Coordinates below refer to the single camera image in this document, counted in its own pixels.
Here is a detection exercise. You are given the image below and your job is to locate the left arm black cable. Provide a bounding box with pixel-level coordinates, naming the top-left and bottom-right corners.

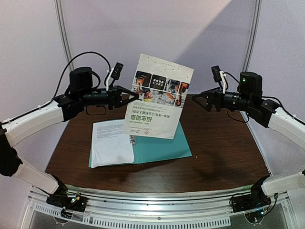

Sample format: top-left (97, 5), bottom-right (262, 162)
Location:
top-left (51, 52), bottom-right (112, 101)

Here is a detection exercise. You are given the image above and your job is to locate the left aluminium corner post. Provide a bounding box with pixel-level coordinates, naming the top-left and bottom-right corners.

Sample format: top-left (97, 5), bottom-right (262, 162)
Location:
top-left (54, 0), bottom-right (72, 62)

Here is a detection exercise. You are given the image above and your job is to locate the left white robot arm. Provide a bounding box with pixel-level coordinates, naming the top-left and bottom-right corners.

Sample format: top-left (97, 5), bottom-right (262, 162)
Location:
top-left (0, 86), bottom-right (139, 207)

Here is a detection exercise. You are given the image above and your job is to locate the metal folder clip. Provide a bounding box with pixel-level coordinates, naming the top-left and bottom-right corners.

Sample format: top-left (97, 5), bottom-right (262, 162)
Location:
top-left (130, 135), bottom-right (136, 146)

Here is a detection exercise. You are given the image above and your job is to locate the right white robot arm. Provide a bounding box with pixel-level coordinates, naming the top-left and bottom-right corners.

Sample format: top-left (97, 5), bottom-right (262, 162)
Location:
top-left (192, 87), bottom-right (305, 208)

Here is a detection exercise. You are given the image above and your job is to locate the colour printed brochure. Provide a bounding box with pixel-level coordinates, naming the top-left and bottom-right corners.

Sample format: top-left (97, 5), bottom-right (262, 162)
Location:
top-left (123, 54), bottom-right (194, 139)

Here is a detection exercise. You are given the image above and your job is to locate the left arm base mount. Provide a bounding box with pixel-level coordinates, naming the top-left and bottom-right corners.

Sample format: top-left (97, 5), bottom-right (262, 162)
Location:
top-left (46, 193), bottom-right (88, 212)

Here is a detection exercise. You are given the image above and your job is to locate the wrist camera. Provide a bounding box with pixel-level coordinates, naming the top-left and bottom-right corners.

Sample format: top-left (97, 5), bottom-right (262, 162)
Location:
top-left (69, 67), bottom-right (93, 93)
top-left (239, 72), bottom-right (262, 95)

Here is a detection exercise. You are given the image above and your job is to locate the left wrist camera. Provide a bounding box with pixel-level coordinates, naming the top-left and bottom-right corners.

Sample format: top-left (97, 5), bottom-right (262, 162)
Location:
top-left (69, 67), bottom-right (93, 93)

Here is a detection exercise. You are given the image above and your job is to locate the teal plastic folder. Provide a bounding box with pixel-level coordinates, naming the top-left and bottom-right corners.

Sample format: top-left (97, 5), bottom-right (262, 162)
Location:
top-left (88, 123), bottom-right (193, 169)

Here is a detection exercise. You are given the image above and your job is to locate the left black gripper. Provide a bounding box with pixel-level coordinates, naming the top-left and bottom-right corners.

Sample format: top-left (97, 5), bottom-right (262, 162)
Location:
top-left (80, 85), bottom-right (139, 110)

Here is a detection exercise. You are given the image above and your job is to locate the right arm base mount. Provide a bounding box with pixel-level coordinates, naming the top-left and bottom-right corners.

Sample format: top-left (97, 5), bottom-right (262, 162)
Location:
top-left (229, 191), bottom-right (277, 216)

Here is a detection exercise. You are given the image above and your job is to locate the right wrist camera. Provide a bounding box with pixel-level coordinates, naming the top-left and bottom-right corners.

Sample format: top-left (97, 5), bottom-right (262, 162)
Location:
top-left (239, 72), bottom-right (262, 95)

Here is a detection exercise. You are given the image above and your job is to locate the white text paper sheet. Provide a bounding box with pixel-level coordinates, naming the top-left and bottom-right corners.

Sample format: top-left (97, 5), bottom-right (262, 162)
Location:
top-left (89, 119), bottom-right (134, 168)

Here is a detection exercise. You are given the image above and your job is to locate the aluminium corner post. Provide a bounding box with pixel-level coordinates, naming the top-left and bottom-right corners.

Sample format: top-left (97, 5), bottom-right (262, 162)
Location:
top-left (54, 0), bottom-right (72, 62)
top-left (242, 0), bottom-right (262, 72)

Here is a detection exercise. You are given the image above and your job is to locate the right aluminium corner post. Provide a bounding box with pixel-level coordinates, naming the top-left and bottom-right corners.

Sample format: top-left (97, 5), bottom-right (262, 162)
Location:
top-left (242, 0), bottom-right (262, 72)

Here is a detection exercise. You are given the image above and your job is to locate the perforated metal cable tray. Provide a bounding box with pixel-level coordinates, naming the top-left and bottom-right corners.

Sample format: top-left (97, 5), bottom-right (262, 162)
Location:
top-left (29, 204), bottom-right (232, 229)

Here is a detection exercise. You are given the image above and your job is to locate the aluminium front rail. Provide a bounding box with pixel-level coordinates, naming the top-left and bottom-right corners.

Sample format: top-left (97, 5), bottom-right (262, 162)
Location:
top-left (27, 183), bottom-right (290, 217)

